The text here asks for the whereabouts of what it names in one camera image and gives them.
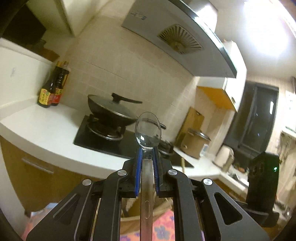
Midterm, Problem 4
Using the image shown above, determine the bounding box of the clear spoon grey handle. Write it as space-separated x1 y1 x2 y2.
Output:
135 111 161 240

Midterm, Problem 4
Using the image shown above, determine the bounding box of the wooden chopstick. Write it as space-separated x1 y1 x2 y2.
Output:
181 157 186 173

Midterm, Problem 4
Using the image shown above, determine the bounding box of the tan plastic utensil basket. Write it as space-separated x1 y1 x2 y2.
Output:
120 197 173 235

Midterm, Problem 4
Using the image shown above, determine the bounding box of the floral tablecloth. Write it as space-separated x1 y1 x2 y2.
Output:
21 203 175 240

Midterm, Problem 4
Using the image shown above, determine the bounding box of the brown rice cooker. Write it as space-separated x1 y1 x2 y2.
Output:
180 128 211 159

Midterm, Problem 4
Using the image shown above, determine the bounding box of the black gas stove top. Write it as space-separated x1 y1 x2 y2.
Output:
74 115 181 166

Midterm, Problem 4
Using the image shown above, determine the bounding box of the wooden cutting board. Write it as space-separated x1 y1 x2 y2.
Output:
174 107 204 147

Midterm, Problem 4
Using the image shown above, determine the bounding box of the black wok with lid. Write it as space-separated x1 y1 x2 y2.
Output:
87 93 142 127

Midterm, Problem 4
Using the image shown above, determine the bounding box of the dark sauce bottle red label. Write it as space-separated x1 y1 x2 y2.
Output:
51 61 70 106

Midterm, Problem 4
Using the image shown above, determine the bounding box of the dark soy sauce bottle front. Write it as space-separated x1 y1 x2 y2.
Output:
37 61 62 108

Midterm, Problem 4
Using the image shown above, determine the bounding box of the white refrigerator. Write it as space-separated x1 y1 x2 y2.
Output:
0 38 56 232

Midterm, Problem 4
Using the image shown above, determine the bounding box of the grey range hood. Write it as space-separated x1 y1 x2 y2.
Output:
122 1 237 78

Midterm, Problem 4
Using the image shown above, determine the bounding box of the white upper left cabinet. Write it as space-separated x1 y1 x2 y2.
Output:
26 0 108 37

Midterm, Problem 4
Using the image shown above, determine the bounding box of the wooden cabinet door with handle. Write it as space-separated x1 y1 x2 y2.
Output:
1 137 99 214

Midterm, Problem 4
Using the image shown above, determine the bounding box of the white upper wall cabinet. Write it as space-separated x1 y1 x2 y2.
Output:
197 41 247 111

